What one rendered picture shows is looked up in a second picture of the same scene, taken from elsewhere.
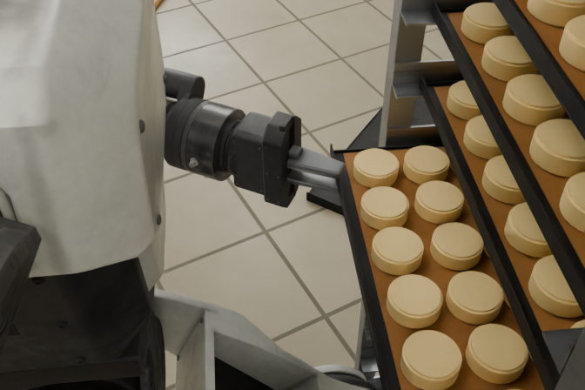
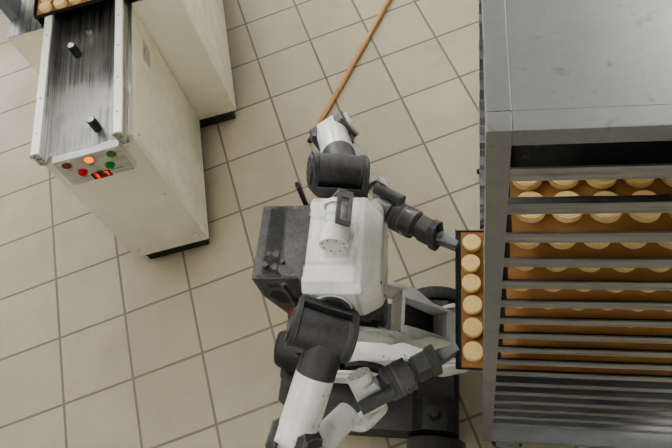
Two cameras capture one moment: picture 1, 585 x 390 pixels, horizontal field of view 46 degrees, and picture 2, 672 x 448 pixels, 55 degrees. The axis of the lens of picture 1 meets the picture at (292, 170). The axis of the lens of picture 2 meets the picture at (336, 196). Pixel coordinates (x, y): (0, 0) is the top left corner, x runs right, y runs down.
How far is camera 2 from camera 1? 1.18 m
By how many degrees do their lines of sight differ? 23
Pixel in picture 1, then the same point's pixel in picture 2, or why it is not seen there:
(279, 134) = (432, 231)
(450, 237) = not seen: hidden behind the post
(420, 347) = (469, 324)
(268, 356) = (426, 305)
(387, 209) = (470, 266)
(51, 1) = (359, 254)
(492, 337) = not seen: hidden behind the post
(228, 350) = (411, 302)
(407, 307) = (468, 308)
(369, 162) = (468, 241)
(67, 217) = (364, 306)
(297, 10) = not seen: hidden behind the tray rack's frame
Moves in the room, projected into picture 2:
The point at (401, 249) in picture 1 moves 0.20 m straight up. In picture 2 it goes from (471, 284) to (471, 250)
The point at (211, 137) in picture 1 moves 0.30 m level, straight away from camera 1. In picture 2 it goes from (406, 226) to (405, 141)
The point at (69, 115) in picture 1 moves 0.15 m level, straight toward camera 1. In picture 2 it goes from (365, 289) to (379, 351)
